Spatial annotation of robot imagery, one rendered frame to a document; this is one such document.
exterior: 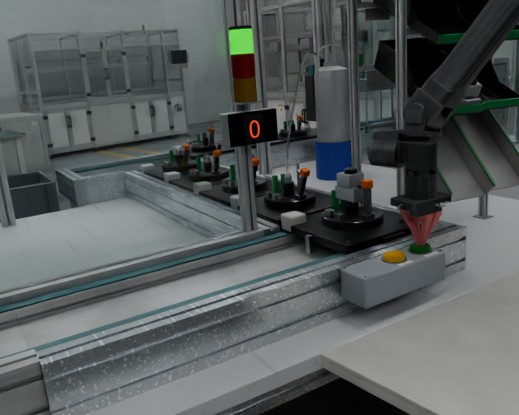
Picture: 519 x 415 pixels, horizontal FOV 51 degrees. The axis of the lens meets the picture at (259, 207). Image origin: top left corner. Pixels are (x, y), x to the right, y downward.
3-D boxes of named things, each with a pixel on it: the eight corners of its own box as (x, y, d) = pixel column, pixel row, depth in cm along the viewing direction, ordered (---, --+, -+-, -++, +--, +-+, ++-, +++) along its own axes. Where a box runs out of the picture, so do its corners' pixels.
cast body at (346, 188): (368, 199, 121) (367, 169, 119) (353, 202, 119) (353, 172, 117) (344, 193, 128) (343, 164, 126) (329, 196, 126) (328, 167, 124)
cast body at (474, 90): (477, 110, 127) (488, 83, 123) (462, 113, 126) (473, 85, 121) (455, 95, 133) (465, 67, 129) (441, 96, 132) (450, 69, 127)
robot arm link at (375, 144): (424, 102, 95) (444, 107, 101) (367, 102, 103) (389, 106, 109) (417, 170, 96) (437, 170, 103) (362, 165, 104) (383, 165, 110)
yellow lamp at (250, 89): (261, 100, 116) (259, 76, 115) (241, 102, 114) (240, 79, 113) (250, 100, 121) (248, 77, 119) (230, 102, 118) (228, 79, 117)
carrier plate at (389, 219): (429, 230, 121) (429, 221, 120) (347, 255, 109) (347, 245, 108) (357, 209, 141) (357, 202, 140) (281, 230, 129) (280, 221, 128)
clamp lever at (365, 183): (374, 213, 119) (373, 179, 117) (367, 215, 118) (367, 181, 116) (363, 210, 122) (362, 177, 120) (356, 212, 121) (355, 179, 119)
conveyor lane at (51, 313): (428, 267, 123) (428, 225, 121) (45, 405, 82) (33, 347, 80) (347, 238, 147) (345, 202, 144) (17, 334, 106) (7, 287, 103)
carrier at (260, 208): (353, 208, 142) (352, 161, 139) (278, 228, 130) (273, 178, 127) (300, 193, 162) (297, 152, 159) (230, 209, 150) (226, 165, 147)
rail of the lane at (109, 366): (465, 268, 121) (466, 222, 118) (53, 426, 77) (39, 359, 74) (445, 262, 125) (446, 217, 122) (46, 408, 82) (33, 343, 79)
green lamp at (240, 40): (258, 52, 114) (256, 28, 113) (237, 53, 111) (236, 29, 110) (246, 53, 118) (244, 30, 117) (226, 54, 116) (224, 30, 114)
